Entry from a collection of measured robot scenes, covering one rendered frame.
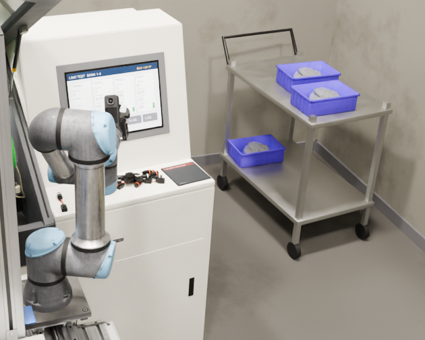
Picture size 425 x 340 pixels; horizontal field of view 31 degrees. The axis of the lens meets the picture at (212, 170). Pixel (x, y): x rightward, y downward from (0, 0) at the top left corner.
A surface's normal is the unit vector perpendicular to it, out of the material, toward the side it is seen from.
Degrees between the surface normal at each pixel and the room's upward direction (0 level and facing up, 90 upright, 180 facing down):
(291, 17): 90
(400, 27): 90
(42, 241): 8
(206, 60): 90
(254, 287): 0
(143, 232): 90
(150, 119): 76
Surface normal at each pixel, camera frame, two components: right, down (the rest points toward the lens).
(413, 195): -0.92, 0.13
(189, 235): 0.49, 0.45
